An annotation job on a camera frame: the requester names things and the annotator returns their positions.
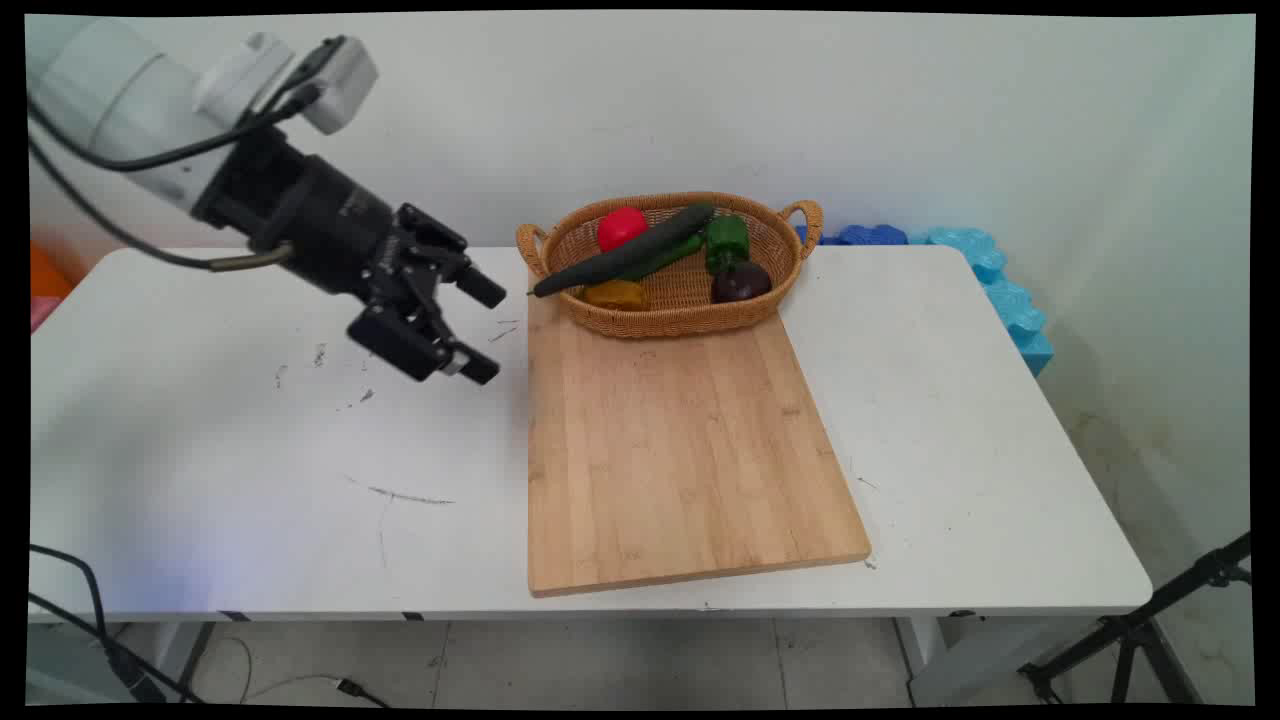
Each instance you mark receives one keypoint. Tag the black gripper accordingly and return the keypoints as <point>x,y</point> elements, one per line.
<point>310,215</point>

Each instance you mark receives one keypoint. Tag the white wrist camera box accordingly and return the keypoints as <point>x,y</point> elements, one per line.
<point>340,80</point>

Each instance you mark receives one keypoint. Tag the dark purple toy onion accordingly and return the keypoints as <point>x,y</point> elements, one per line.
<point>740,283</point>

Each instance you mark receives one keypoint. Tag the red toy tomato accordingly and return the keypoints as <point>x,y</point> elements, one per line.
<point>620,228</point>

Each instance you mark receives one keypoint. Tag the black tripod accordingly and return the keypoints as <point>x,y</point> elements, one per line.
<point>1130,630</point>

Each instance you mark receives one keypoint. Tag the woven wicker basket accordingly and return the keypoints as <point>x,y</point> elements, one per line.
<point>690,300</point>

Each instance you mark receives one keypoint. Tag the light blue foam mat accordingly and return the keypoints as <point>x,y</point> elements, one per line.
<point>1010,300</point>

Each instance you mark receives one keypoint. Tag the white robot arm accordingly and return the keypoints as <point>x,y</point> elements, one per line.
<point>100,80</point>

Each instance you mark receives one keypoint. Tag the orange box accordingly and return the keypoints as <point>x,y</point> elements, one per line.
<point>45,272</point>

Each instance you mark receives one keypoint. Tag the white table leg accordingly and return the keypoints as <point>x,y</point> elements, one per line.
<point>960,660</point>

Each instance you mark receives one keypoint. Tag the yellow toy pepper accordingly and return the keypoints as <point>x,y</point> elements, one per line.
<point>614,295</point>

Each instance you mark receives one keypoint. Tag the wooden cutting board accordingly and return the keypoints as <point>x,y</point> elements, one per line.
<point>680,450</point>

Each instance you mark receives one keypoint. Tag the dark green toy cucumber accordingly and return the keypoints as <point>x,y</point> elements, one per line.
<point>620,255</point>

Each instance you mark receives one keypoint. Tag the green toy bell pepper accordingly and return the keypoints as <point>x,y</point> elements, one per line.
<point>727,242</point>

